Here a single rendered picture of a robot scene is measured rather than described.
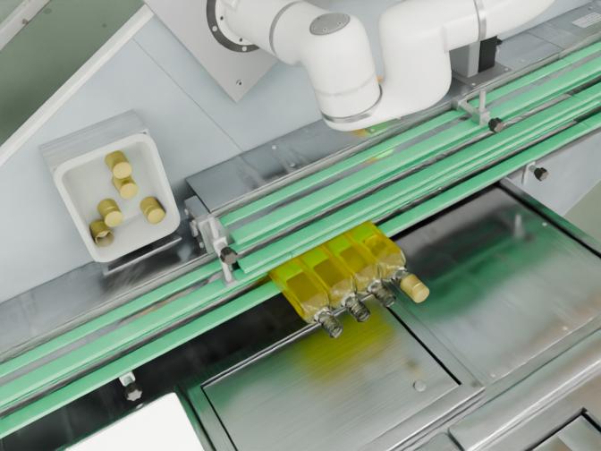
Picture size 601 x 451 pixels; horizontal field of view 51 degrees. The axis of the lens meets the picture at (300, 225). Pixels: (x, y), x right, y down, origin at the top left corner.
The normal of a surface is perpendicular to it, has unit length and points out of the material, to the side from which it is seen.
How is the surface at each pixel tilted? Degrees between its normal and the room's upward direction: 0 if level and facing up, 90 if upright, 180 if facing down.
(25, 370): 90
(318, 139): 90
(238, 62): 3
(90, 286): 90
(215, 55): 3
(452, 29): 24
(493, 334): 90
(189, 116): 0
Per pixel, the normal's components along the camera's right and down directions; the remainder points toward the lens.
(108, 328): -0.12, -0.72
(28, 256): 0.50, 0.55
